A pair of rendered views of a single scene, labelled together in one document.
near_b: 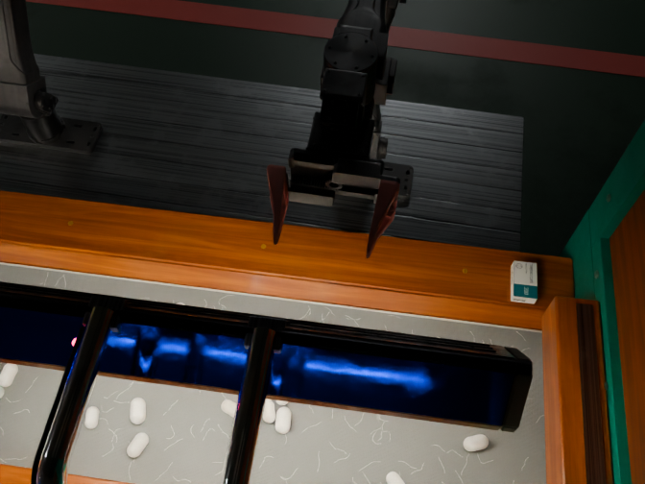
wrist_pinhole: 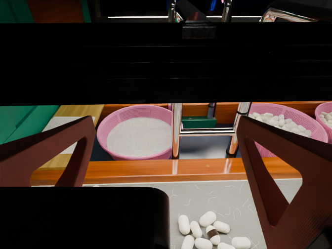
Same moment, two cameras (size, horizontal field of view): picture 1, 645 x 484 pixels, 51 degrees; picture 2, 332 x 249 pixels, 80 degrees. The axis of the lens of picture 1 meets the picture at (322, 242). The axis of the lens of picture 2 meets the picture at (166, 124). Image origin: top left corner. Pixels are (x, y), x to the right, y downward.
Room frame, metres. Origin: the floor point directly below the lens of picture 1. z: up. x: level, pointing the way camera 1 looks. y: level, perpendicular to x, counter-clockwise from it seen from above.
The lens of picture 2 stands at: (0.45, -0.02, 1.15)
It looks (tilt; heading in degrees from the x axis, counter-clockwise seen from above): 37 degrees down; 170
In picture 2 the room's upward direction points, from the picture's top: straight up
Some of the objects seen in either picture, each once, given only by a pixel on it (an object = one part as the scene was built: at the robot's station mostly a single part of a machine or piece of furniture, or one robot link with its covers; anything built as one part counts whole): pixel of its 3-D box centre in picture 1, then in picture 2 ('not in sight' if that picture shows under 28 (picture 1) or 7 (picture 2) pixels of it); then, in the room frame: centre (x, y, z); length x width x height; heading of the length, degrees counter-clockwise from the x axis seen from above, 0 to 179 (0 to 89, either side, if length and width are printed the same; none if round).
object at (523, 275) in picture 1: (523, 281); not in sight; (0.46, -0.30, 0.77); 0.06 x 0.04 x 0.02; 172
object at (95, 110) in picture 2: not in sight; (70, 127); (-0.08, -0.22, 0.77); 0.33 x 0.15 x 0.01; 172
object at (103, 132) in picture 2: not in sight; (141, 138); (-0.05, -0.01, 0.72); 0.27 x 0.27 x 0.10
